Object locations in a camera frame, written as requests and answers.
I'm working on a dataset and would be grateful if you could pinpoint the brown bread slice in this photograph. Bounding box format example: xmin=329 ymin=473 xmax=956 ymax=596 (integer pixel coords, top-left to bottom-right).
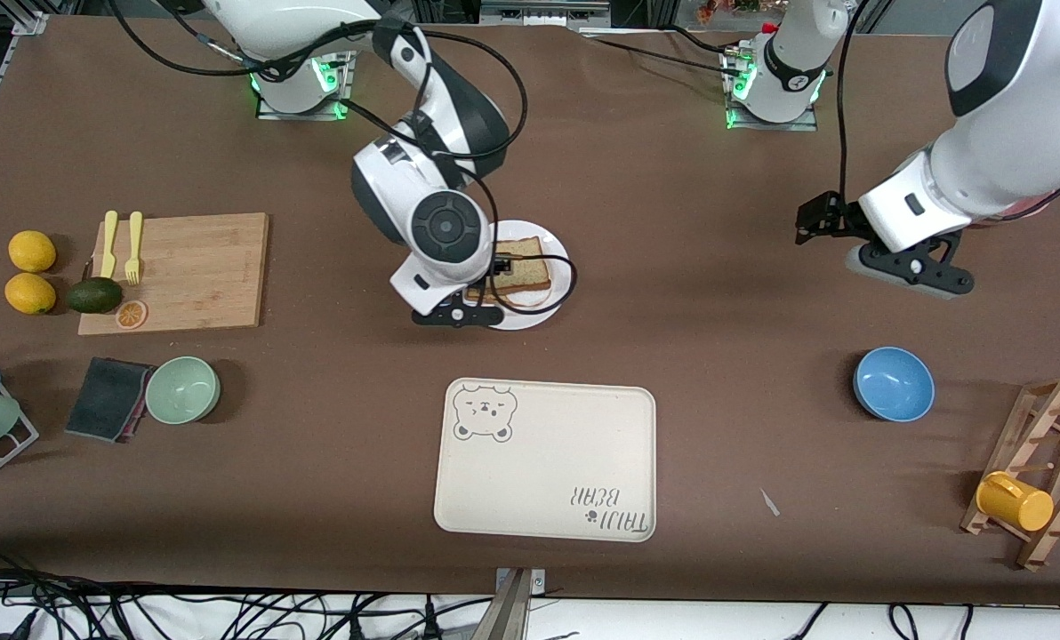
xmin=472 ymin=237 xmax=553 ymax=299

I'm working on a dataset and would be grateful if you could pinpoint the white round plate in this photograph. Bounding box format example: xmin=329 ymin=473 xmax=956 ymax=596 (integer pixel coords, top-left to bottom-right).
xmin=463 ymin=220 xmax=575 ymax=332

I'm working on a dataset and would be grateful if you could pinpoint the blue bowl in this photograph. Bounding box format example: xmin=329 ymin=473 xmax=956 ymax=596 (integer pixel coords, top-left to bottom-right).
xmin=853 ymin=347 xmax=936 ymax=423

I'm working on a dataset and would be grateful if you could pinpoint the cream bear print tray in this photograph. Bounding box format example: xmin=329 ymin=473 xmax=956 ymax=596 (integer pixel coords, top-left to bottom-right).
xmin=433 ymin=378 xmax=657 ymax=543

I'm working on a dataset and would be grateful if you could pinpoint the grey equipment box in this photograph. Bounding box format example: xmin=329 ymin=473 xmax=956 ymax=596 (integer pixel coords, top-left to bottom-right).
xmin=479 ymin=0 xmax=611 ymax=26

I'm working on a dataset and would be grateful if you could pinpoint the wooden mug rack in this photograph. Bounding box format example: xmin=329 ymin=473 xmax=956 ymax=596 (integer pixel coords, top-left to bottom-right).
xmin=960 ymin=376 xmax=1060 ymax=572

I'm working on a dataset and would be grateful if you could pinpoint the wooden cutting board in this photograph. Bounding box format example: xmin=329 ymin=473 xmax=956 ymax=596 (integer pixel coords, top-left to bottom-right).
xmin=77 ymin=212 xmax=270 ymax=336

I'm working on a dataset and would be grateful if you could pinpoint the pale green bowl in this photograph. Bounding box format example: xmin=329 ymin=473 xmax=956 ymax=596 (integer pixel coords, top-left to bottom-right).
xmin=145 ymin=356 xmax=221 ymax=425

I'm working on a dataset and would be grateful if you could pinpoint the yellow mug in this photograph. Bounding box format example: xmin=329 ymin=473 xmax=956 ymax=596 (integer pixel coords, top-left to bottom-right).
xmin=976 ymin=471 xmax=1055 ymax=532

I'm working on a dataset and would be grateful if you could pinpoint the yellow plastic fork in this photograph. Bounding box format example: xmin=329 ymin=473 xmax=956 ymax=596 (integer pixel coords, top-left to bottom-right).
xmin=125 ymin=211 xmax=144 ymax=286

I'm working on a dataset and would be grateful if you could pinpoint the dark green avocado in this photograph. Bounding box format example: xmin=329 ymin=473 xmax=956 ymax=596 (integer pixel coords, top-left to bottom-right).
xmin=67 ymin=276 xmax=124 ymax=315

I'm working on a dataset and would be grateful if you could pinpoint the dark grey sponge cloth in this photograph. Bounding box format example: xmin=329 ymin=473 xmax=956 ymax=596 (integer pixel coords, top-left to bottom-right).
xmin=65 ymin=357 xmax=156 ymax=444

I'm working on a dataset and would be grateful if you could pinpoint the yellow lemon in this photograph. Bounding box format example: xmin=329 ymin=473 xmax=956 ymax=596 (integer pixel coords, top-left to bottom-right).
xmin=8 ymin=230 xmax=57 ymax=273
xmin=4 ymin=273 xmax=57 ymax=316

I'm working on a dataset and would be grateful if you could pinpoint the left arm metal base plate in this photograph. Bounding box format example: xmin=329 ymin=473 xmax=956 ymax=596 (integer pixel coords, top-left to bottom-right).
xmin=724 ymin=49 xmax=820 ymax=132

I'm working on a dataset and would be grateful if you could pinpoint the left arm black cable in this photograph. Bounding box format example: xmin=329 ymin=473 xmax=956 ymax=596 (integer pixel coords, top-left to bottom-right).
xmin=837 ymin=0 xmax=871 ymax=207

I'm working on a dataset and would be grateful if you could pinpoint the black cable on table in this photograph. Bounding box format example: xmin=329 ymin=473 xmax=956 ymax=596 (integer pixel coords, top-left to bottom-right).
xmin=583 ymin=34 xmax=744 ymax=76

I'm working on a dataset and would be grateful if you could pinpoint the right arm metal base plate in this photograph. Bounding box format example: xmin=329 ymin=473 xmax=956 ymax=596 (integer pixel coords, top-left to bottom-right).
xmin=256 ymin=53 xmax=353 ymax=121

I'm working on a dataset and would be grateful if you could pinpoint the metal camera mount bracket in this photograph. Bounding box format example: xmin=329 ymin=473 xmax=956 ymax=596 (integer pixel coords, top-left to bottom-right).
xmin=475 ymin=567 xmax=547 ymax=640

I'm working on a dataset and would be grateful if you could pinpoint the white wire rack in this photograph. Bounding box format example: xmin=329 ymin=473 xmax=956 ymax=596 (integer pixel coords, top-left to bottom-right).
xmin=0 ymin=349 xmax=40 ymax=491

